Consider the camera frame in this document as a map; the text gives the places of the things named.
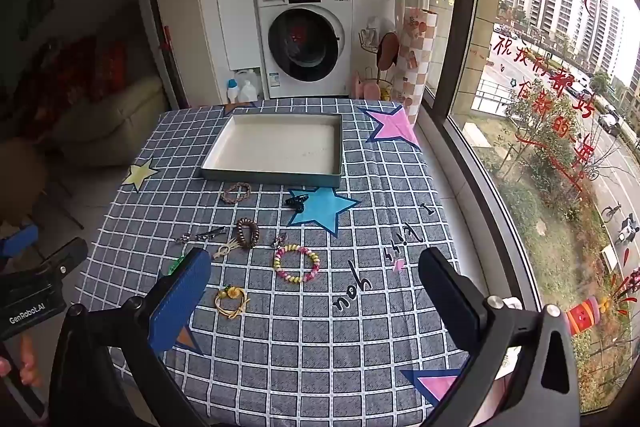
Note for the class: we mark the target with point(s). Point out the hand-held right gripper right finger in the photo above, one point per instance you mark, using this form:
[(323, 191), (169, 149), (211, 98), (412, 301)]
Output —
[(452, 302)]

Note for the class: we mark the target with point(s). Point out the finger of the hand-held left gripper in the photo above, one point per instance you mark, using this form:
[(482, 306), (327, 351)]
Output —
[(65, 257), (20, 239)]

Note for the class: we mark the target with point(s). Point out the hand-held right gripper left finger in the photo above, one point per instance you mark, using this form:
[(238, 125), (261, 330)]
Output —
[(185, 302)]

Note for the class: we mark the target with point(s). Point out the green plastic bangle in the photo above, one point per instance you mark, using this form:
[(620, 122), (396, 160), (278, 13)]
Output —
[(176, 266)]

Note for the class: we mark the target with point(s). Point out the beige bunny hair clip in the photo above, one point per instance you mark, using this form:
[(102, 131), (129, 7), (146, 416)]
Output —
[(222, 251)]

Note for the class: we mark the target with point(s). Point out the silver metal hair clip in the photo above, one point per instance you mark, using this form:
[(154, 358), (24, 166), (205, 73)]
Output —
[(205, 234)]

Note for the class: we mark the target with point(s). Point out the white shallow tray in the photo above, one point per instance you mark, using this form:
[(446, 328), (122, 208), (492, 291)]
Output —
[(280, 142)]

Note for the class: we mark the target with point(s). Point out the person's left hand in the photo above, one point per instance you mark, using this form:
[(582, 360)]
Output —
[(27, 359)]

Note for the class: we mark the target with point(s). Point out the red lantern window decal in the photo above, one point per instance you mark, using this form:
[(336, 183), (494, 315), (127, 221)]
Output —
[(582, 314)]

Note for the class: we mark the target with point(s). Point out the grey checked star tablecloth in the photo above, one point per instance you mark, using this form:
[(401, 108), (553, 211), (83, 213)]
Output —
[(310, 347)]

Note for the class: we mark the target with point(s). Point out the cream sofa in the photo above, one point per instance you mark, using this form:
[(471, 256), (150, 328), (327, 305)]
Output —
[(110, 127)]

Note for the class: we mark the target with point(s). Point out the black hair claw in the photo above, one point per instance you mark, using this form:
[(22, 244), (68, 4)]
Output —
[(297, 202)]

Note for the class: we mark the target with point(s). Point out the red cushion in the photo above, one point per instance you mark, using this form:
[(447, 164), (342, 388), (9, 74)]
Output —
[(75, 77)]

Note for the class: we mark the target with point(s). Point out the blue cap detergent bottle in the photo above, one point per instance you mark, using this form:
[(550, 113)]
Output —
[(232, 92)]

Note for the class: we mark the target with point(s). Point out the pink slipper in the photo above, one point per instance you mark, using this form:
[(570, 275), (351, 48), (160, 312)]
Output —
[(372, 89)]

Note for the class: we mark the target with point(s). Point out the red lettering window decal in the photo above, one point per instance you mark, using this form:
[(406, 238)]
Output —
[(545, 92)]

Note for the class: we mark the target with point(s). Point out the large white plastic jug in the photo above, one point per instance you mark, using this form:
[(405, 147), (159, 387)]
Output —
[(247, 74)]

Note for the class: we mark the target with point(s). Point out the checked patterned paper roll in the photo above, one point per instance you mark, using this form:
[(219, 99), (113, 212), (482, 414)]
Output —
[(417, 62)]

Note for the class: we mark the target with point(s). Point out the brown slipper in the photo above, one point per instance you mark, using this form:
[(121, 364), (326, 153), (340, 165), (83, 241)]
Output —
[(387, 52)]

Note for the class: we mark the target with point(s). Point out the white washing machine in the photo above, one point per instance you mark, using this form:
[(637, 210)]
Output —
[(305, 42)]

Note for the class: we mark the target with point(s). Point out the white cabinet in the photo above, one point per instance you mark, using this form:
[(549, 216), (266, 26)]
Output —
[(225, 7)]

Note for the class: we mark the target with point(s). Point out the dark window frame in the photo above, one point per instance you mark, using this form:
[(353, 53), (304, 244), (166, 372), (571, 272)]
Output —
[(460, 32)]

